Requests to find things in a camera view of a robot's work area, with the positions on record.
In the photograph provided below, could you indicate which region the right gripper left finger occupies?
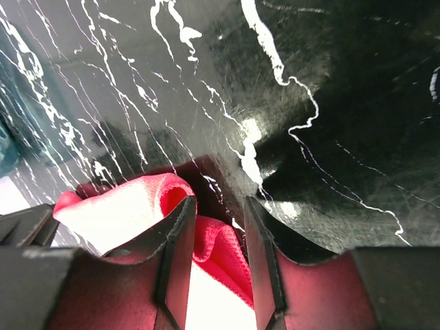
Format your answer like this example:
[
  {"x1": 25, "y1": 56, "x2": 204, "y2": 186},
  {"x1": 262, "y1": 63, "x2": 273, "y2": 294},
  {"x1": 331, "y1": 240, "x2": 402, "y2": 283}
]
[{"x1": 47, "y1": 196, "x2": 196, "y2": 329}]

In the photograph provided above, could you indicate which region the black marble pattern mat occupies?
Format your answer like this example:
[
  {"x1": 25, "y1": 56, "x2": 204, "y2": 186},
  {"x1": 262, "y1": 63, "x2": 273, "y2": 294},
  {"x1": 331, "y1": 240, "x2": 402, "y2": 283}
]
[{"x1": 1, "y1": 1, "x2": 439, "y2": 252}]

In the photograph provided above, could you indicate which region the teal plastic basket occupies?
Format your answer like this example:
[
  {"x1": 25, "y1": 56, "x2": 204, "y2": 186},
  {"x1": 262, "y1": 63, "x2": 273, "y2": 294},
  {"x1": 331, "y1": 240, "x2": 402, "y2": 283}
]
[{"x1": 0, "y1": 27, "x2": 45, "y2": 179}]

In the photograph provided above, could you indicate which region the red towel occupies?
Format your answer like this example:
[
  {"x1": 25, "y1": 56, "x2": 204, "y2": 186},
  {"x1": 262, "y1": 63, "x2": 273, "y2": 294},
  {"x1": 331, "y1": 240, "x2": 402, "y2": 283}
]
[{"x1": 54, "y1": 173, "x2": 256, "y2": 329}]

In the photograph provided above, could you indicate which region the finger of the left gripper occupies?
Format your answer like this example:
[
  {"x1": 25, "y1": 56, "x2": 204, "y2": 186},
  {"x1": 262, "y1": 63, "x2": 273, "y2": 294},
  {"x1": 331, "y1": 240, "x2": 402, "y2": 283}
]
[{"x1": 0, "y1": 203, "x2": 59, "y2": 248}]

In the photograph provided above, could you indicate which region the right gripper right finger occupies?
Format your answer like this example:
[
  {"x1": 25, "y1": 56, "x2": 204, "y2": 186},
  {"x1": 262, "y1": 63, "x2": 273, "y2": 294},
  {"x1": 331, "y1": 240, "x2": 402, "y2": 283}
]
[{"x1": 245, "y1": 197, "x2": 378, "y2": 329}]

